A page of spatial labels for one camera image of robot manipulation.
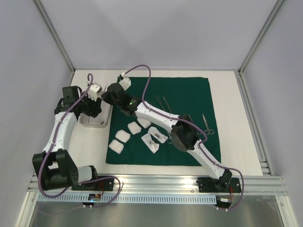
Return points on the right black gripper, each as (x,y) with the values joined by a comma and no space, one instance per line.
(110,97)

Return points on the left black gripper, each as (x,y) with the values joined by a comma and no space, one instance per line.
(95,109)

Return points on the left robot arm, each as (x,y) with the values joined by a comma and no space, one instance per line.
(54,167)

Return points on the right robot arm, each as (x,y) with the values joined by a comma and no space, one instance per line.
(182,130)

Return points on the green surgical drape cloth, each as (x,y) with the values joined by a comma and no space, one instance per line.
(185,96)

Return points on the surgical scissors leftmost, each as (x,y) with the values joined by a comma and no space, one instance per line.
(169,140)

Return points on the surgical scissors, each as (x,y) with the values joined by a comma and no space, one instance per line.
(208,131)
(169,140)

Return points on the surgical scissors rightmost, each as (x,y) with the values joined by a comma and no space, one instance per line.
(208,131)

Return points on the stainless steel instrument tray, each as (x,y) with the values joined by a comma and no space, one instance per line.
(98,122)

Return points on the white gauze pad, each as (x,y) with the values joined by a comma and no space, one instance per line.
(134,128)
(116,146)
(144,123)
(122,136)

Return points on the clear sterile packet upper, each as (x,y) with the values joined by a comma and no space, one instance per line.
(157,134)

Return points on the clear sterile packet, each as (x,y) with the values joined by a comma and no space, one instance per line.
(157,134)
(153,146)

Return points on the clear sterile packet lower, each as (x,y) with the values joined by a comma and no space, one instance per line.
(153,146)

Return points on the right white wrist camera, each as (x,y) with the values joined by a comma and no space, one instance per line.
(124,81)

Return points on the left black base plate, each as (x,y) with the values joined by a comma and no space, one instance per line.
(104,183)

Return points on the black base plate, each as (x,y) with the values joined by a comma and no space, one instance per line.
(210,185)
(104,183)

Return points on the aluminium front rail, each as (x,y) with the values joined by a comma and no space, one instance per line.
(186,184)

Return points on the slotted cable duct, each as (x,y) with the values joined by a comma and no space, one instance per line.
(134,198)

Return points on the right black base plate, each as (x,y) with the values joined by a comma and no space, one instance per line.
(210,185)

